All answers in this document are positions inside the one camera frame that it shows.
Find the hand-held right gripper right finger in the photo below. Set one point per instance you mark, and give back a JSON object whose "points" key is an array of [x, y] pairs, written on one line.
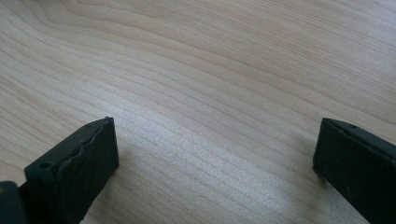
{"points": [[358, 168]]}

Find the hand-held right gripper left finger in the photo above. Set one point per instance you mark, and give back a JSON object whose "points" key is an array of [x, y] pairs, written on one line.
{"points": [[74, 177]]}

